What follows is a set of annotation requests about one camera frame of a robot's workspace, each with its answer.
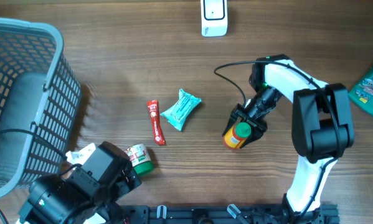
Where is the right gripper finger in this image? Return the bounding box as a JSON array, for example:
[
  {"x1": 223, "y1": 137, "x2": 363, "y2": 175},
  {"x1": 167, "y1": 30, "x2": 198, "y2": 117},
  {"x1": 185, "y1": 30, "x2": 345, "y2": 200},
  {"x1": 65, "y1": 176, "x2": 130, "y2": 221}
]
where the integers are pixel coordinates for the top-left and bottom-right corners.
[
  {"x1": 242, "y1": 126, "x2": 266, "y2": 147},
  {"x1": 222, "y1": 110, "x2": 239, "y2": 136}
]

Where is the green cap sauce bottle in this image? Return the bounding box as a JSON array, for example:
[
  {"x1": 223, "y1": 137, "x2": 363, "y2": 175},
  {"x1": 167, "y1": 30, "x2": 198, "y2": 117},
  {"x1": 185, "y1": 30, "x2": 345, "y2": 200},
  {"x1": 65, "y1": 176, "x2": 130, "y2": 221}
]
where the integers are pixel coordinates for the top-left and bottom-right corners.
[{"x1": 222, "y1": 122, "x2": 252, "y2": 149}]

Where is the teal tissue packet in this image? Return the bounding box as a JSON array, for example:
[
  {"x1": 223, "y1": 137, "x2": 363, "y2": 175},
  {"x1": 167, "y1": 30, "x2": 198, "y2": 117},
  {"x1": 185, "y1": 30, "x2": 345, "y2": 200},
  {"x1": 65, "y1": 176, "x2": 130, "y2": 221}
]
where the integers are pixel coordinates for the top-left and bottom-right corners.
[{"x1": 161, "y1": 88, "x2": 202, "y2": 131}]

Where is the red sachet stick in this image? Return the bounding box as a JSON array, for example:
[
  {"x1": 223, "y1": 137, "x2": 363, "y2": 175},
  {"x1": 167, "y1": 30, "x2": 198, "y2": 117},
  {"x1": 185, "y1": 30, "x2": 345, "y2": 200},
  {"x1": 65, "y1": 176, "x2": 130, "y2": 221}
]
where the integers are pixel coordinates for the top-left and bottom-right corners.
[{"x1": 147, "y1": 100, "x2": 166, "y2": 146}]

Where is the green lid jar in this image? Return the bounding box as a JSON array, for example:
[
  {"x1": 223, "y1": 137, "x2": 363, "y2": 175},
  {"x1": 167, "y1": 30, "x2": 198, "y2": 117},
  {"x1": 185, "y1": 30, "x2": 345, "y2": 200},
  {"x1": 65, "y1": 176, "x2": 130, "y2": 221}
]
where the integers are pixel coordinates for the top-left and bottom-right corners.
[{"x1": 125, "y1": 144, "x2": 154, "y2": 176}]

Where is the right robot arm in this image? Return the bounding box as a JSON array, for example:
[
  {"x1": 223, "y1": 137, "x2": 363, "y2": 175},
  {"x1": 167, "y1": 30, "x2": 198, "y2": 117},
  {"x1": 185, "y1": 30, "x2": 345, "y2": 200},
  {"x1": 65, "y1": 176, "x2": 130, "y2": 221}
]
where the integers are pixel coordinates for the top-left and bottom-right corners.
[{"x1": 222, "y1": 54, "x2": 354, "y2": 223}]

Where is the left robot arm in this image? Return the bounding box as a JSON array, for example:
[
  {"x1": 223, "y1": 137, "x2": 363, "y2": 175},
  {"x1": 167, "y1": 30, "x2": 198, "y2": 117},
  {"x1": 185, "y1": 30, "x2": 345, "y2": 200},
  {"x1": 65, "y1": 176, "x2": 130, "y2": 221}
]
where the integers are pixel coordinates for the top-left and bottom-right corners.
[{"x1": 19, "y1": 141, "x2": 141, "y2": 224}]

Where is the white barcode scanner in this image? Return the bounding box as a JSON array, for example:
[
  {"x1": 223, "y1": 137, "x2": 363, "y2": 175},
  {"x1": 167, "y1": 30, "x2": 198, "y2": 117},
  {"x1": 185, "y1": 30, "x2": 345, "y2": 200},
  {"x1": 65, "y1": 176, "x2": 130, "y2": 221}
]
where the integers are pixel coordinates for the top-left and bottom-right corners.
[{"x1": 201, "y1": 0, "x2": 228, "y2": 37}]

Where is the grey plastic mesh basket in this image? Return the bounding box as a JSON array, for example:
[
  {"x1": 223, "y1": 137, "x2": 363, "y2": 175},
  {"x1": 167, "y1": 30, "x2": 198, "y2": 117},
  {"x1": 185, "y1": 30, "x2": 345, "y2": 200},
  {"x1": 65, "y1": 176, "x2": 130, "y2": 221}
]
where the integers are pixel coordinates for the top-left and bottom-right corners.
[{"x1": 0, "y1": 18, "x2": 82, "y2": 198}]

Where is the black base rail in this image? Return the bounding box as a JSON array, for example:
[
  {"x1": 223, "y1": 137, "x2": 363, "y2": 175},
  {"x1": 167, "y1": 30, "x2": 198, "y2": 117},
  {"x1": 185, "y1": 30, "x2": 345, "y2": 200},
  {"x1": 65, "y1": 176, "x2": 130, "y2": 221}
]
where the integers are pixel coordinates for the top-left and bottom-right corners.
[{"x1": 111, "y1": 203, "x2": 340, "y2": 224}]

